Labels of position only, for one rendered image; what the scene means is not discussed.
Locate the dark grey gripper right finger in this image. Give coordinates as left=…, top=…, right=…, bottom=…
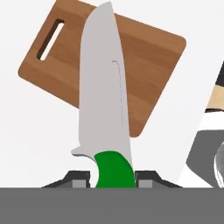
left=134, top=171, right=184, bottom=189

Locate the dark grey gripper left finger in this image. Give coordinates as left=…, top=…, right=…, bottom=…
left=42, top=170, right=91, bottom=189

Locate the green handled kitchen knife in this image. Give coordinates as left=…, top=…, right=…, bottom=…
left=71, top=1, right=137, bottom=189

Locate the round grey plate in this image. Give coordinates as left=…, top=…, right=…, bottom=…
left=213, top=141, right=224, bottom=189

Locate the wooden cutting board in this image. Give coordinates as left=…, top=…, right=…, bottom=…
left=17, top=0, right=187, bottom=138

